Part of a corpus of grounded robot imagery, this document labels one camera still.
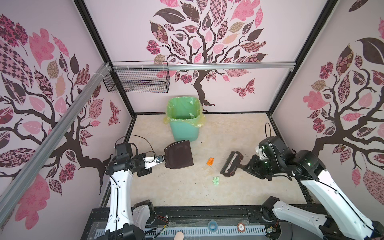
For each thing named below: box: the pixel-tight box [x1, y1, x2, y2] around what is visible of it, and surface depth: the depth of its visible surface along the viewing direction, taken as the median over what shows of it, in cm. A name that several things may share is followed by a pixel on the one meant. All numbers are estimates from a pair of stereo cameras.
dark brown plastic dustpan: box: [163, 140, 194, 169], surface depth 80 cm
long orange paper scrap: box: [206, 157, 215, 166], surface depth 94 cm
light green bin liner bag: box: [163, 96, 206, 127], surface depth 97 cm
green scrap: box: [212, 176, 220, 186], surface depth 87 cm
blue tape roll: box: [207, 220, 218, 232], surface depth 71 cm
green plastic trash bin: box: [169, 121, 200, 142], surface depth 99 cm
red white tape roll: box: [236, 222, 246, 233], surface depth 72 cm
